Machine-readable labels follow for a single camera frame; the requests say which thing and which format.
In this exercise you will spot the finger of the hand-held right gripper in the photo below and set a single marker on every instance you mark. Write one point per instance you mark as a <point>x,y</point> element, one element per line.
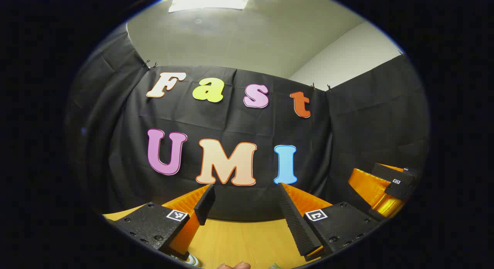
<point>399,190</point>
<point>413,172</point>

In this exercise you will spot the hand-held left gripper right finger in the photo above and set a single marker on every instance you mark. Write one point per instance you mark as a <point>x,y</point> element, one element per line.
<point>295,222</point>

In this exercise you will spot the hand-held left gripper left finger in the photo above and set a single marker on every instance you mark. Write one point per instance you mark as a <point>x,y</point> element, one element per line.
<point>204,205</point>

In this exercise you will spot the ceiling light panel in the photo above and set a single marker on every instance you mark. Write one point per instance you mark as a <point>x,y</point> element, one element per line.
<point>210,0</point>

